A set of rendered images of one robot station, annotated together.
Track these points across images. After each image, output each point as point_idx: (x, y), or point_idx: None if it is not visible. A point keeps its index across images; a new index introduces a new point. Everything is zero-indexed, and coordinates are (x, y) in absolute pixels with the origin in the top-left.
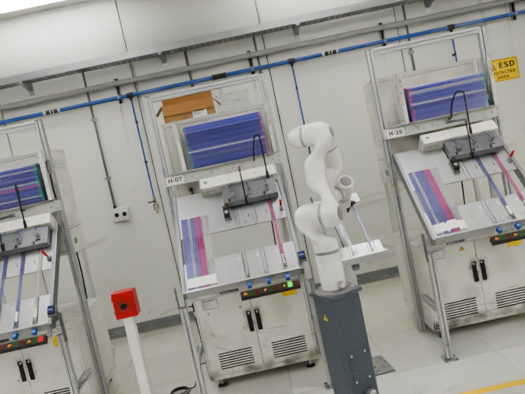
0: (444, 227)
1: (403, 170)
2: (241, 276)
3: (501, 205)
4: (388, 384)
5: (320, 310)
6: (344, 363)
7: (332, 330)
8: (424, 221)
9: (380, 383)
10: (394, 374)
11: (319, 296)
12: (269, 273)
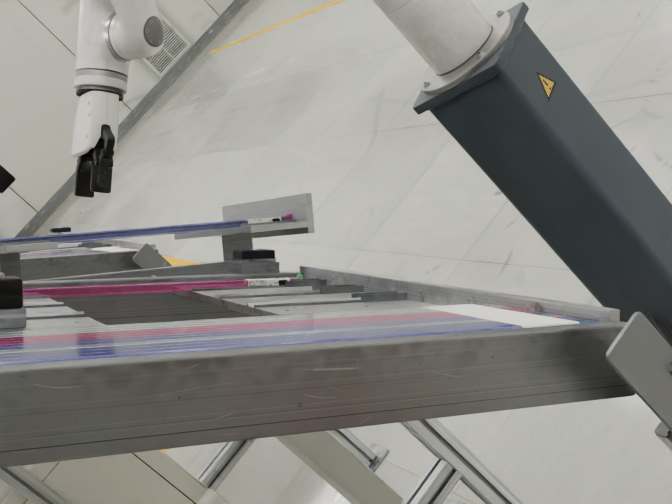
0: (118, 249)
1: None
2: (393, 302)
3: (54, 249)
4: (507, 451)
5: (530, 82)
6: (623, 144)
7: (569, 93)
8: (95, 253)
9: (510, 469)
10: (462, 482)
11: (513, 29)
12: (355, 273)
